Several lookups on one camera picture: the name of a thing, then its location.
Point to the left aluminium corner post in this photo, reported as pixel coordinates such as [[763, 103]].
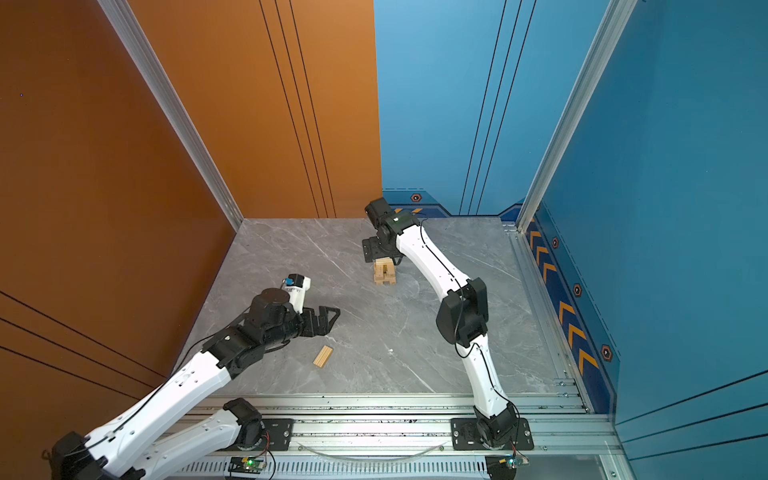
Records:
[[128, 29]]

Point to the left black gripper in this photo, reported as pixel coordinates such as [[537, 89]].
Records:
[[324, 326]]

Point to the right green circuit board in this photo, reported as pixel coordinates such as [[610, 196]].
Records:
[[505, 467]]

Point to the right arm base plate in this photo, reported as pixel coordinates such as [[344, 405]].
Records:
[[466, 436]]

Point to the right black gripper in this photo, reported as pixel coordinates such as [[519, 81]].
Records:
[[375, 253]]

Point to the aluminium corner post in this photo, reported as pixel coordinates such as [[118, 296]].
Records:
[[128, 29], [610, 30]]

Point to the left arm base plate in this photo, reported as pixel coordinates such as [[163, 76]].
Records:
[[270, 434]]

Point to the ribbed wood block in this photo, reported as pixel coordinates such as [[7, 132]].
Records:
[[384, 262]]

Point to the green circuit board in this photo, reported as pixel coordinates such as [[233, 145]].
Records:
[[247, 467], [505, 467]]

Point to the aluminium rail frame front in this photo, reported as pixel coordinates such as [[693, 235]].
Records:
[[408, 436]]

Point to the right aluminium corner post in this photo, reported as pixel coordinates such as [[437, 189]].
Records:
[[610, 30]]

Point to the left green circuit board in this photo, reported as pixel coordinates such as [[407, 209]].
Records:
[[247, 467]]

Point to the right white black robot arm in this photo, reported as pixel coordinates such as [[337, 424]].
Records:
[[462, 317]]

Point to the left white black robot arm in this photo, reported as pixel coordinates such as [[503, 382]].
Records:
[[135, 445]]

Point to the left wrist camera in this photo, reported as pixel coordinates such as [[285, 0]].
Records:
[[297, 286]]

